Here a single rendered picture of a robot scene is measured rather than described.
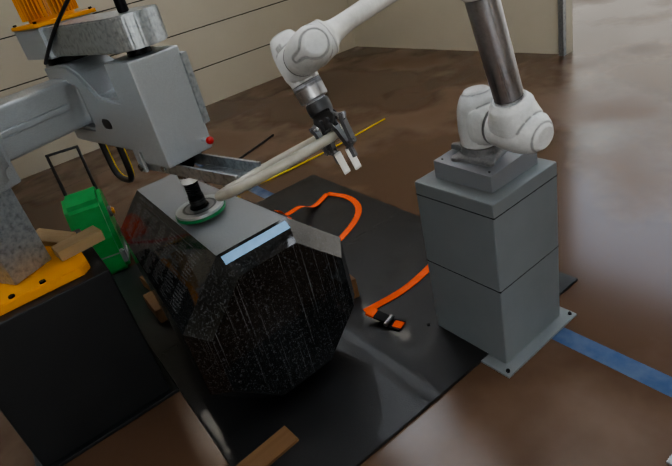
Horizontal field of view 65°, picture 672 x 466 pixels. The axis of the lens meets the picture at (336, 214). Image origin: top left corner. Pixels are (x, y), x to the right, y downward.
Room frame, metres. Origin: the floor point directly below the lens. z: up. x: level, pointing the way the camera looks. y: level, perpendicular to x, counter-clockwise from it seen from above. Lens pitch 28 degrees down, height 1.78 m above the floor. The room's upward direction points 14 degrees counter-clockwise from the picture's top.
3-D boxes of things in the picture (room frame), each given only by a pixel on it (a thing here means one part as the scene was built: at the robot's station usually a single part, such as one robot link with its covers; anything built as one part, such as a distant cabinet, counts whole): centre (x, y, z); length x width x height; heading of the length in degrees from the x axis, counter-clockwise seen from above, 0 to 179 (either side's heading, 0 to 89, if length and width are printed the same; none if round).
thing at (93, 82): (2.41, 0.82, 1.28); 0.74 x 0.23 x 0.49; 42
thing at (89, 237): (2.16, 1.15, 0.81); 0.20 x 0.10 x 0.05; 128
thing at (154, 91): (2.17, 0.62, 1.30); 0.36 x 0.22 x 0.45; 42
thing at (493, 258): (1.89, -0.62, 0.40); 0.50 x 0.50 x 0.80; 31
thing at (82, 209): (3.43, 1.67, 0.43); 0.35 x 0.35 x 0.87; 15
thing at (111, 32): (2.37, 0.80, 1.60); 0.96 x 0.25 x 0.17; 42
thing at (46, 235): (2.32, 1.34, 0.80); 0.20 x 0.10 x 0.05; 70
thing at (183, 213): (2.11, 0.57, 0.85); 0.21 x 0.21 x 0.01
